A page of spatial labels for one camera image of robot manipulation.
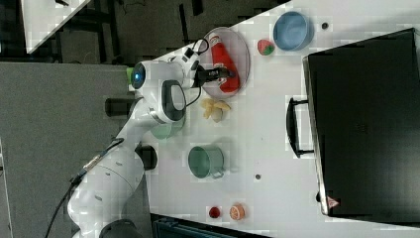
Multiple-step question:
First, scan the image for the yellow peeled banana toy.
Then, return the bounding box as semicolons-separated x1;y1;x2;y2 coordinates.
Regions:
200;98;231;123

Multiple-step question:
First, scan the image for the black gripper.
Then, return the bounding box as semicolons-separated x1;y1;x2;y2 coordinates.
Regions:
194;67;236;87

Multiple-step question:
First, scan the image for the red strawberry toy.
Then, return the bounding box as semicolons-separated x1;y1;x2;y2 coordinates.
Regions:
257;40;275;56

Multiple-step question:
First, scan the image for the orange slice toy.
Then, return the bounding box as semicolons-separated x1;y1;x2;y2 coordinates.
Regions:
230;203;246;220

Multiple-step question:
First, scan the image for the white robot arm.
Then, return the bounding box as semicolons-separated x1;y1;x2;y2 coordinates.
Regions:
67;56;234;238

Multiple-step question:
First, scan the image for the black pot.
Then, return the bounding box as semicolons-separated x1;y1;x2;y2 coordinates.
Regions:
135;145;158;171

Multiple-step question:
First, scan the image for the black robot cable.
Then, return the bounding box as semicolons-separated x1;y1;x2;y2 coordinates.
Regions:
44;137;125;238

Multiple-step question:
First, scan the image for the blue metal rail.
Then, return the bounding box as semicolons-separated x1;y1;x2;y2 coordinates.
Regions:
152;216;268;238

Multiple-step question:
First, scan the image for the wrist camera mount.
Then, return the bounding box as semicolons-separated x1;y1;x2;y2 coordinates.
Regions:
181;48;199;71

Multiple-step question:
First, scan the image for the small red toy fruit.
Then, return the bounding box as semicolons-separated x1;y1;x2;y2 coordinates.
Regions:
209;206;221;218

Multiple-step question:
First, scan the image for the blue bowl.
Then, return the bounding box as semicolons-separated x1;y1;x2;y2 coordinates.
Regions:
272;11;314;52

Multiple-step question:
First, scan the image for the green mug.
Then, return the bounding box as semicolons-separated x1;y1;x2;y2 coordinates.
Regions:
188;145;224;179

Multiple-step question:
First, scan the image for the red ketchup bottle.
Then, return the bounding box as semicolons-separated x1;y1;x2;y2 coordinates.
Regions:
209;33;241;93

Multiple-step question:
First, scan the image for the grey round plate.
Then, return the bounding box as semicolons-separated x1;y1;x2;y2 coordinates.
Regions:
200;27;250;99

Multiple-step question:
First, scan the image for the green bottle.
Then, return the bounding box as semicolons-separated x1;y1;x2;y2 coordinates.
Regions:
126;67;134;87

